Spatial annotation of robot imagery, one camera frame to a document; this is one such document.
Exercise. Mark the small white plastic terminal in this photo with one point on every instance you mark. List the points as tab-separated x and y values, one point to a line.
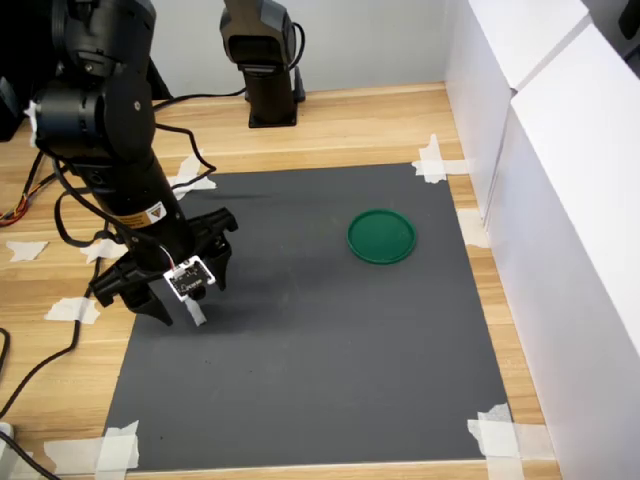
197	316

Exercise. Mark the round green lid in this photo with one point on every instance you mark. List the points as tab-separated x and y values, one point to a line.
382	237

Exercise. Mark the white tape piece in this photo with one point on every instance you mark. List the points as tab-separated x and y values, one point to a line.
88	252
495	437
27	250
472	229
432	167
117	450
65	310
190	167

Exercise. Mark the dark grey mat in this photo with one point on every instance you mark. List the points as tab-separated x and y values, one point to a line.
325	350

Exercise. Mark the person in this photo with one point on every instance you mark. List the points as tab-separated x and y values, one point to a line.
161	82

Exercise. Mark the black box device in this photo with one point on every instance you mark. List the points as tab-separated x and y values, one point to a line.
9	110

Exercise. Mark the white partition panel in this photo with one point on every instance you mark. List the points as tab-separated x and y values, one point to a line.
375	40
480	75
575	250

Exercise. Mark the white camera box circuit board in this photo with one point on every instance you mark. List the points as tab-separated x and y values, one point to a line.
187	277

